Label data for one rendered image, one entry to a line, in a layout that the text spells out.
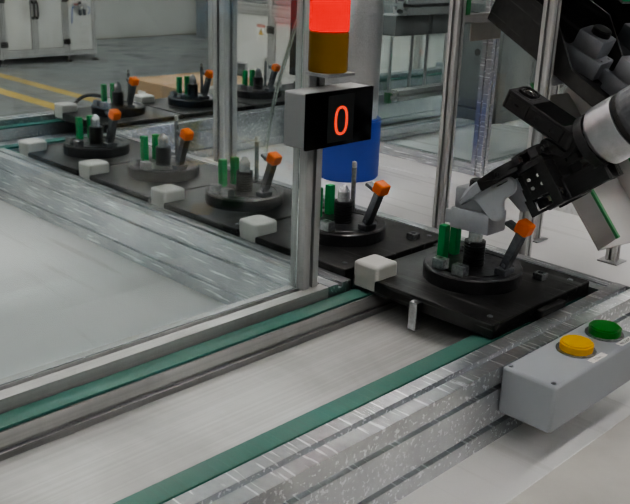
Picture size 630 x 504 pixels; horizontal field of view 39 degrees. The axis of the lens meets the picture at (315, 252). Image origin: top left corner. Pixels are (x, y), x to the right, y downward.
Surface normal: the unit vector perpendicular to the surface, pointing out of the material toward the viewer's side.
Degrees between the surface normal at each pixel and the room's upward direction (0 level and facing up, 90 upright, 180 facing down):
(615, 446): 0
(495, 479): 0
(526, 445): 0
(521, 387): 90
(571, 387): 90
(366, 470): 90
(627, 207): 45
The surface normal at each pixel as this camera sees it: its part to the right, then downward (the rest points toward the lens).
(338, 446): 0.04, -0.94
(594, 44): -0.68, 0.32
